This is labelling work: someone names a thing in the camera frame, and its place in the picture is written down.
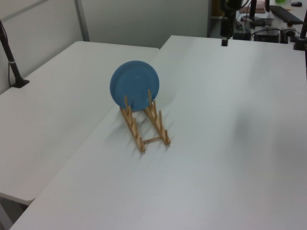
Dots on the blue round plate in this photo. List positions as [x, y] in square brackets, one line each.
[134, 81]

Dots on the wooden plate rack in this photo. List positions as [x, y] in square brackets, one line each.
[140, 141]

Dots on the white side table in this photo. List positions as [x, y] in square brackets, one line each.
[60, 95]

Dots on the black electronics box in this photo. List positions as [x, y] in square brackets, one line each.
[267, 34]

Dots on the black monitor stand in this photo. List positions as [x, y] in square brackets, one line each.
[252, 9]

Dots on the black pole with white band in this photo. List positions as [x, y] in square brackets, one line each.
[14, 69]

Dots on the tan cardboard box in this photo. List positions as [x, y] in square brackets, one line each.
[260, 6]

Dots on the black keyboard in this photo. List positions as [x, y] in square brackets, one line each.
[285, 13]

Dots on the green object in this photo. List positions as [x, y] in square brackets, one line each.
[280, 1]

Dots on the black computer mouse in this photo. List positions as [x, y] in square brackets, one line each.
[296, 4]

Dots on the black camera stand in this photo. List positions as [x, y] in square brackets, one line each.
[299, 44]
[225, 42]

